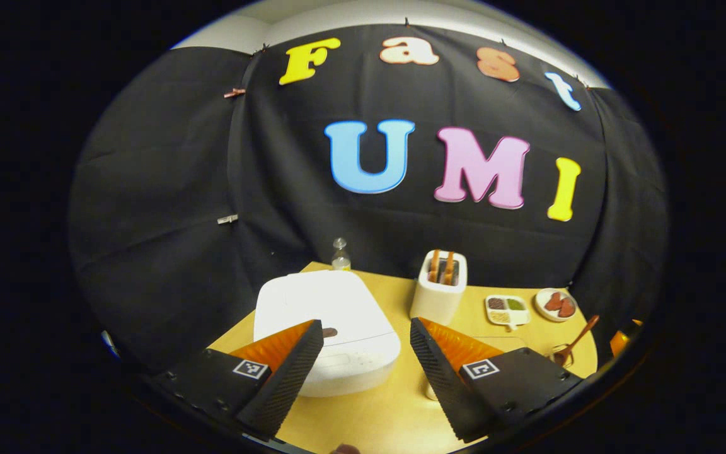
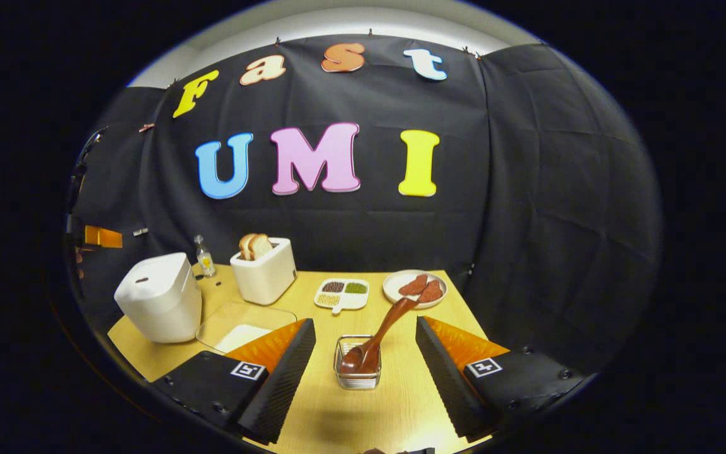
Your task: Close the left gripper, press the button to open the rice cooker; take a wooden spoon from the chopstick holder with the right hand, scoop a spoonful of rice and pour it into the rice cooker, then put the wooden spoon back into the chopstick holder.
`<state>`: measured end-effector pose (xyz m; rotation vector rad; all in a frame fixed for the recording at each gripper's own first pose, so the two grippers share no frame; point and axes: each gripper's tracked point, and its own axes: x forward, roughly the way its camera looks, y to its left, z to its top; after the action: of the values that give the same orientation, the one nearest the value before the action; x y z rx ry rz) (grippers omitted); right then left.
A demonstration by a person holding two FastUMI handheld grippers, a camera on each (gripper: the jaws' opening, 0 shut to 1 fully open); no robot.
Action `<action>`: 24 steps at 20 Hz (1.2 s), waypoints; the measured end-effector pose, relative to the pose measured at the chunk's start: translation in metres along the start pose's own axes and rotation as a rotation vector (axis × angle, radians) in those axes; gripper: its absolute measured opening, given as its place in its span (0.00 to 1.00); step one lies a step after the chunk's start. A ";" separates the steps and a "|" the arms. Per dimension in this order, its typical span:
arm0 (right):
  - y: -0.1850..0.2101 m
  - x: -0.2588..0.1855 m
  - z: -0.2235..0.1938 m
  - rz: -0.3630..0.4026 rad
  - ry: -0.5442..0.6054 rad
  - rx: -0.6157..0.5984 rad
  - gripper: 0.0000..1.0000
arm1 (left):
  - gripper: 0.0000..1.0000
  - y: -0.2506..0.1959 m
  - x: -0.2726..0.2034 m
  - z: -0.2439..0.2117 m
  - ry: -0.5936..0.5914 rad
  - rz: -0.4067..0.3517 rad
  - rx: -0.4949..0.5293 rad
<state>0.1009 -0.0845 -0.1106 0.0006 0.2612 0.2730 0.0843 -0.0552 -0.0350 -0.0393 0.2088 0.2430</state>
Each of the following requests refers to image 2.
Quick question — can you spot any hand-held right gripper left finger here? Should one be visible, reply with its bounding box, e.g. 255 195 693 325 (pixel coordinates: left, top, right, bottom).
152 318 317 445

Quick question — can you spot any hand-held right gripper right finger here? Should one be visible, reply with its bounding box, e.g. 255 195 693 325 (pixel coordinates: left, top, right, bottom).
415 316 591 442

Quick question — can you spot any metal wire chopstick holder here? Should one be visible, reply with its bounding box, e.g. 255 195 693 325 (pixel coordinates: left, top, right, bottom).
334 334 383 390

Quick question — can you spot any brown wooden spoon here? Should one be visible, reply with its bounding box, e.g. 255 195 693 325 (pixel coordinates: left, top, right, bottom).
340 296 420 376

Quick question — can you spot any white rice cooker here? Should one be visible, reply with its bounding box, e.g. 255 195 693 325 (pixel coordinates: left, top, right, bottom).
114 252 203 344

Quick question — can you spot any clear glass dish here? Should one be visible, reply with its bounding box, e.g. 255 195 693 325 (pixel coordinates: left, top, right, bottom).
196 301 297 355

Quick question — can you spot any small yellow-label glass bottle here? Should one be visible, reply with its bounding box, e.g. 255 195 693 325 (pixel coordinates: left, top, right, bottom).
194 235 217 278

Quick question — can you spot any white round plate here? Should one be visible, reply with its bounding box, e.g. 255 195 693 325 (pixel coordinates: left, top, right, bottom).
383 269 448 310

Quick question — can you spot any white divided bean dish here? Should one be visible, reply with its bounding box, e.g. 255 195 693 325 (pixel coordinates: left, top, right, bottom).
314 278 370 315

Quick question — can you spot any white toaster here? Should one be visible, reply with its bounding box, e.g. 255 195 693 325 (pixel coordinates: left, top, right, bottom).
230 237 297 306

